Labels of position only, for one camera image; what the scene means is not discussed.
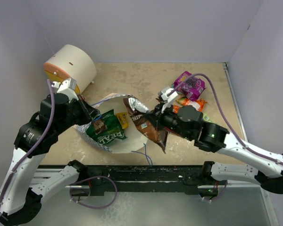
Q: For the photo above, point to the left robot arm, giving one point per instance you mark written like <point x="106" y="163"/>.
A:
<point x="19" y="201"/>

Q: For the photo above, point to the white cylindrical container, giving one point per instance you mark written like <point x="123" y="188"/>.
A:
<point x="71" y="62"/>

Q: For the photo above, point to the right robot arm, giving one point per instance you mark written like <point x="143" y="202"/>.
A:
<point x="259" y="166"/>

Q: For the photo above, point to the checkered paper bag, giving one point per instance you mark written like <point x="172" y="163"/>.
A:
<point x="135" y="142"/>

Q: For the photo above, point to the orange snack packet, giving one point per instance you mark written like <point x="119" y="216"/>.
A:
<point x="183" y="101"/>

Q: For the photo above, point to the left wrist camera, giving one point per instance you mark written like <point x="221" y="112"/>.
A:
<point x="66" y="87"/>

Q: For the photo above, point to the yellow snack packet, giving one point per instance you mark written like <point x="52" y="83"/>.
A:
<point x="122" y="118"/>

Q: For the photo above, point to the green Real chips bag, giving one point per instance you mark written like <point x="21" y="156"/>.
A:
<point x="106" y="129"/>

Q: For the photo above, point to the purple snack packet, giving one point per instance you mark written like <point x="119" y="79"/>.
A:
<point x="191" y="88"/>

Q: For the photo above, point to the dark brown snack packet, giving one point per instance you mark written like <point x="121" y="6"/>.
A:
<point x="137" y="110"/>

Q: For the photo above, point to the green snack packet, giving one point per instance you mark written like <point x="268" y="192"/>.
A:
<point x="206" y="118"/>

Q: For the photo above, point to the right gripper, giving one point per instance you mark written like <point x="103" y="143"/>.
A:
<point x="157" y="117"/>

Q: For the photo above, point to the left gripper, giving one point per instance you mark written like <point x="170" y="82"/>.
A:
<point x="87" y="117"/>

